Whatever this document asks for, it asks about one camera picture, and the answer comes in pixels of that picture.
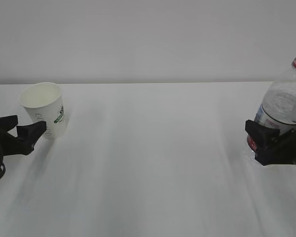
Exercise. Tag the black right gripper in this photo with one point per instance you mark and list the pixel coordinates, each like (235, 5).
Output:
(269, 145)

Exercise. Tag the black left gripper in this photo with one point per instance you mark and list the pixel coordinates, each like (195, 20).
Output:
(24, 142)

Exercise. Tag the clear water bottle red label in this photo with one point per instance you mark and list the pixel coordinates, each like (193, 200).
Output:
(275, 109)

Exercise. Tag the white paper cup green logo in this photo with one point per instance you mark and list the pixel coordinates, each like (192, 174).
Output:
(43, 102)

